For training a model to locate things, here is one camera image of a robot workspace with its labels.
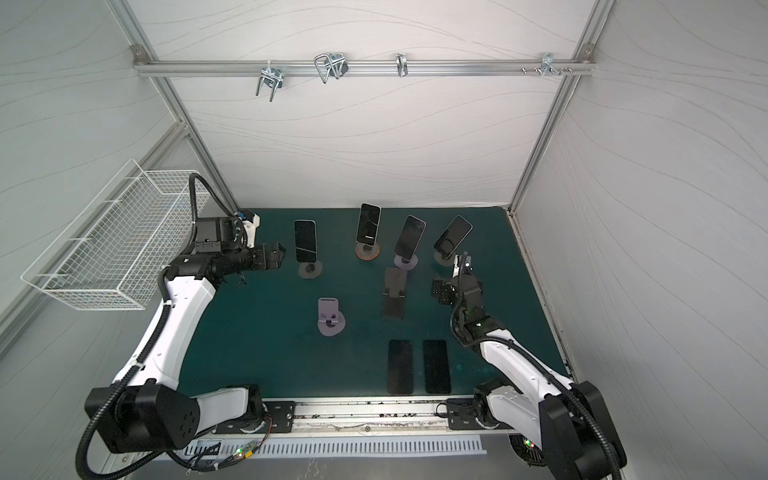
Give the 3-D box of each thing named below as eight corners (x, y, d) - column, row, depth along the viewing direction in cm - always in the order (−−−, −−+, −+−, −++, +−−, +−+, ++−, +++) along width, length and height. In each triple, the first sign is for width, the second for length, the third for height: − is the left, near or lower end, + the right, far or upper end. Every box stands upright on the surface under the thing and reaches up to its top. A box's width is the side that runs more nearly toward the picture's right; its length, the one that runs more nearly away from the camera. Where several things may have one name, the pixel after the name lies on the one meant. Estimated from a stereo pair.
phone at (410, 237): (395, 262, 106) (396, 233, 94) (406, 243, 112) (409, 214, 99) (412, 269, 104) (415, 240, 92) (423, 250, 110) (427, 220, 97)
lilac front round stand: (321, 336, 89) (314, 322, 81) (324, 312, 94) (319, 297, 86) (344, 336, 89) (339, 322, 81) (346, 312, 94) (342, 297, 86)
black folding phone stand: (382, 317, 93) (382, 299, 84) (386, 285, 101) (386, 266, 92) (404, 319, 93) (405, 302, 84) (406, 287, 100) (408, 268, 91)
